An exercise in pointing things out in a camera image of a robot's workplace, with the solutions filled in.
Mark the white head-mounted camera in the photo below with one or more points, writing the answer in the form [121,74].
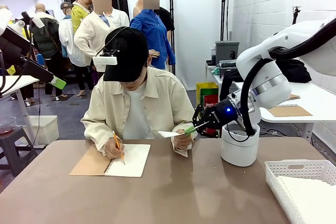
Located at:
[105,60]

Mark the white desktop trash bin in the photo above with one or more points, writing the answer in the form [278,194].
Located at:
[239,150]

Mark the person's right forearm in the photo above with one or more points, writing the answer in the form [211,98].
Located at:
[95,134]

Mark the person's left hand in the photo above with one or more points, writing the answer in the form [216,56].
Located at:
[182,141]

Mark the mannequin in yellow-green shirt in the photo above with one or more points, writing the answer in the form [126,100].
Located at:
[78,16]

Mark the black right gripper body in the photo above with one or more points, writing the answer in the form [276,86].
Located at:
[223,115]

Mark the yellow pencil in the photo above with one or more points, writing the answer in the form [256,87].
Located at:
[116,140]

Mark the clear glass bowl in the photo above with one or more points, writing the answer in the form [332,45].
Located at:
[7,124]

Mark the person's right hand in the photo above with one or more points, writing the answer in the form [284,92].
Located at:
[114,149]

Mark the red shopping bag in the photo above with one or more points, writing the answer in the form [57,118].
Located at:
[211,100]

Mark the white rounded side table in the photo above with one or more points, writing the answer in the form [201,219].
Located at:
[315,100]

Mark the mannequin in dark jacket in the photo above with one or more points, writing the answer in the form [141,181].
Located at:
[44,43]

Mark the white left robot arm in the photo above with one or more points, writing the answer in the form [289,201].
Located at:
[4,20]

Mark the person's left forearm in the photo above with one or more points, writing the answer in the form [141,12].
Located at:
[183,153]

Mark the right gripper finger with green tip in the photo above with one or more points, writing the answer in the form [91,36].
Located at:
[200,115]
[207,130]

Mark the white floor storage bin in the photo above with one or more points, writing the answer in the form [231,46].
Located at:
[48,129]

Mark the small brown notebook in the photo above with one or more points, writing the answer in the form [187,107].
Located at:
[295,97]

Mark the black cloth pile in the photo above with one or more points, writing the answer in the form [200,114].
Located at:
[296,70]

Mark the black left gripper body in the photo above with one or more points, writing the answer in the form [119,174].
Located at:
[13,47]

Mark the black slim tripod stand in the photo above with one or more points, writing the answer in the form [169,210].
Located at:
[296,14]

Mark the white paper sheet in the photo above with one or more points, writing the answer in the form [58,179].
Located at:
[170,133]

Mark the mannequin with cap white shirt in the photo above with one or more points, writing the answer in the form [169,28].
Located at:
[68,43]

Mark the spiral notebook brown cover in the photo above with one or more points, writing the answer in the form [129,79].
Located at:
[134,161]

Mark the mannequin in cream jacket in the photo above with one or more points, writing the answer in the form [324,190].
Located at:
[89,37]

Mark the mannequin in blue shirt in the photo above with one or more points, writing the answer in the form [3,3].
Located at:
[157,35]

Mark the black baseball cap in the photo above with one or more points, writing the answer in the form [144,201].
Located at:
[128,56]

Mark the green yellow shopping bag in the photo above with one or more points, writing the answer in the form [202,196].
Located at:
[207,89]

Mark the teal cloth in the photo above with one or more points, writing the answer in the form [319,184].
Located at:
[215,71]

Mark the white paper stack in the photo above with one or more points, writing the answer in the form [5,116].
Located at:
[309,197]

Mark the white narrow table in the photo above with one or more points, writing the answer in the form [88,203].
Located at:
[211,70]

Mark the grey tray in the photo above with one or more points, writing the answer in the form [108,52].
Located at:
[228,64]

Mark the white perforated plastic basket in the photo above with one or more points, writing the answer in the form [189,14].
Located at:
[278,190]

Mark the white desk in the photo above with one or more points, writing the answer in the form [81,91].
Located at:
[13,81]

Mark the grey box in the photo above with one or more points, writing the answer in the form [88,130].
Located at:
[227,51]

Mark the person in cream shirt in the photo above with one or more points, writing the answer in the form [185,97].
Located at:
[157,103]

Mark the grey plastic stool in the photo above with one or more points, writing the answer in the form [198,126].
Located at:
[13,140]

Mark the mannequin in black shirt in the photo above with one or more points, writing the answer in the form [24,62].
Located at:
[167,19]

